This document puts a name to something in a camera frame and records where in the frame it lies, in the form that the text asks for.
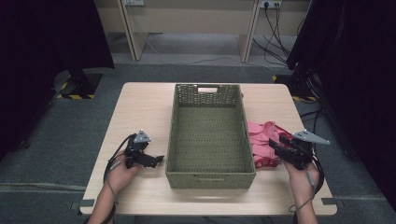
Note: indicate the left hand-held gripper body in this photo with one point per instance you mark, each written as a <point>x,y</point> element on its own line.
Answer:
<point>136,149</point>

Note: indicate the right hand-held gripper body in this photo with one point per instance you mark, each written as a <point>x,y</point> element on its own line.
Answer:
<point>299,152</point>

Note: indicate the pink garment with red trim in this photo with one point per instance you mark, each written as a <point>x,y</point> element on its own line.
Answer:
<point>261,140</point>

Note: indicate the green woven basket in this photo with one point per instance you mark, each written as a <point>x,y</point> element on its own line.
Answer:
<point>210,177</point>

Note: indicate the person's right hand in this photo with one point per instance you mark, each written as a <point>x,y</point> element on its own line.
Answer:
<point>302,182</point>

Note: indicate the person's left hand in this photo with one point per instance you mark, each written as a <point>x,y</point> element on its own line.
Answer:
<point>120,175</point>

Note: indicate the black stand base striped tape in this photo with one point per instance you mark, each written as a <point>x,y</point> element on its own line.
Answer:
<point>81,87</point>
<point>299,90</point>

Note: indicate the black curtain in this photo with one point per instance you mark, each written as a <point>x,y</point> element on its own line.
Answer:
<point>358,77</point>
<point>46,62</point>

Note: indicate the white power strip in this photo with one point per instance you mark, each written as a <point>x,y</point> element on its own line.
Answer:
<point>134,2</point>

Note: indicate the dark grey table bracket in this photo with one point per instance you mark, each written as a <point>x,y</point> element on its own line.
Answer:
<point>331,201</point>
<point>87,202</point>

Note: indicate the white wall socket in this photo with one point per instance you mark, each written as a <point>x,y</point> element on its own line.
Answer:
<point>271,3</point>

